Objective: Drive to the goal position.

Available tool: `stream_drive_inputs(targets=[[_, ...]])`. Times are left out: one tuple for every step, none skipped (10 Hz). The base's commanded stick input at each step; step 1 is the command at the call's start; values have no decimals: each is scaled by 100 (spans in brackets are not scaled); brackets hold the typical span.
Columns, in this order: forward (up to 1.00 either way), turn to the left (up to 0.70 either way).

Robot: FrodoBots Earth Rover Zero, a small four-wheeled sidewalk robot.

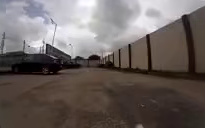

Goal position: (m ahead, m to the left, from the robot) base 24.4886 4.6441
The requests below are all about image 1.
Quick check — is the lattice mast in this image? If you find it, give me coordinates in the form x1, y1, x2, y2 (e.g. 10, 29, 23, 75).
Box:
0, 31, 7, 55

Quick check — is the pale end wall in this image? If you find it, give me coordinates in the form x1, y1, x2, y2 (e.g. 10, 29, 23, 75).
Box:
74, 58, 102, 68

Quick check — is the metal fence with gate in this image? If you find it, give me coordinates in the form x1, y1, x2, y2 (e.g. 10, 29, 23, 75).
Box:
0, 50, 27, 74

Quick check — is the dark tree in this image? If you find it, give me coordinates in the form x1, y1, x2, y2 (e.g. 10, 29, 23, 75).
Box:
74, 55, 86, 61
87, 54, 102, 61

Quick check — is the pale concrete panel wall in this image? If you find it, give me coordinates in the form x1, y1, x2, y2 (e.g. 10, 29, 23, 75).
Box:
99, 1, 205, 75

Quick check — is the tall street lamp pole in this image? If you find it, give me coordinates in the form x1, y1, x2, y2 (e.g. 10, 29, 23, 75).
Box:
49, 17, 59, 48

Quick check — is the dark verge strip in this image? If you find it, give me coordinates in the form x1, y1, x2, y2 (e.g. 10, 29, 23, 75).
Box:
99, 64, 205, 83

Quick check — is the robot's own part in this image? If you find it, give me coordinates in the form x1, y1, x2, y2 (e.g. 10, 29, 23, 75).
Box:
134, 123, 145, 128

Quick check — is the brown dirt road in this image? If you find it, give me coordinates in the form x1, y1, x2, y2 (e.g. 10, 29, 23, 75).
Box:
0, 66, 205, 128

